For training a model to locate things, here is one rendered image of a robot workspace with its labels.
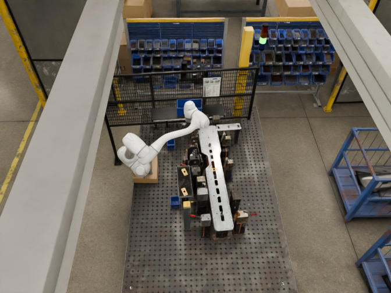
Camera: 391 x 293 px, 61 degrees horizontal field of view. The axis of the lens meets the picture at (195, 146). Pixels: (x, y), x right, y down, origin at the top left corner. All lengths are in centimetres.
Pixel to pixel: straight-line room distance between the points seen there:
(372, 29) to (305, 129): 467
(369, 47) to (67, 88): 75
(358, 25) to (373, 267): 365
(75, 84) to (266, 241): 294
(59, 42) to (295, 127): 377
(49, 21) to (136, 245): 310
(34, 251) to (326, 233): 420
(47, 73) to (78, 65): 458
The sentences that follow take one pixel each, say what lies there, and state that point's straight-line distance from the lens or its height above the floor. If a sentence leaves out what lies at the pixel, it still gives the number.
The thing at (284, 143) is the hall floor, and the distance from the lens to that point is 533.
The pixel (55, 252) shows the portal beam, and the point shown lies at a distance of 61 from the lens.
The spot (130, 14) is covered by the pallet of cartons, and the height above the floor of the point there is 56.
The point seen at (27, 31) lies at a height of 150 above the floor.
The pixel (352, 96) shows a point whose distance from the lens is 609.
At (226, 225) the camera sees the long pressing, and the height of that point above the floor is 100.
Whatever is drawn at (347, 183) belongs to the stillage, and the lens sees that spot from 492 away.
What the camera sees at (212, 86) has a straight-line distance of 405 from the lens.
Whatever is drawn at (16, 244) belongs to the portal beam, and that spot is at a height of 333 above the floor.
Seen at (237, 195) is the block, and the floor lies 103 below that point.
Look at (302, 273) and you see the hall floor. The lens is 428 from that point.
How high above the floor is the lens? 384
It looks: 49 degrees down
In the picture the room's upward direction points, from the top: 1 degrees clockwise
